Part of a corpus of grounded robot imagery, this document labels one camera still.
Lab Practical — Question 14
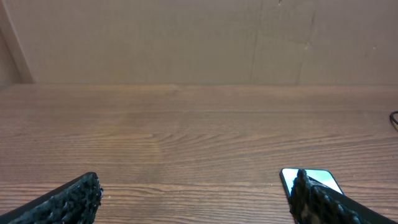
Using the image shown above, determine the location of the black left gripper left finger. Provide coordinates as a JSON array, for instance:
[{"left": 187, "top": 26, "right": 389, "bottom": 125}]
[{"left": 1, "top": 172, "right": 103, "bottom": 224}]

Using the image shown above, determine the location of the brown cardboard backdrop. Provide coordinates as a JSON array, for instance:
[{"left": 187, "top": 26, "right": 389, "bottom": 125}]
[{"left": 1, "top": 0, "right": 397, "bottom": 85}]

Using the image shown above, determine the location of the blue Galaxy smartphone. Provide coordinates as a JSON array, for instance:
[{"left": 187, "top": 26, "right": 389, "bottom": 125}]
[{"left": 280, "top": 168, "right": 345, "bottom": 206}]

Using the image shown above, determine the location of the black USB charging cable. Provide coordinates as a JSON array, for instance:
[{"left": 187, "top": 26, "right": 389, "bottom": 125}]
[{"left": 389, "top": 110, "right": 398, "bottom": 131}]

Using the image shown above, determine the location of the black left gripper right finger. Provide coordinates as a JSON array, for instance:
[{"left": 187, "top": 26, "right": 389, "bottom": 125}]
[{"left": 289, "top": 169, "right": 397, "bottom": 224}]

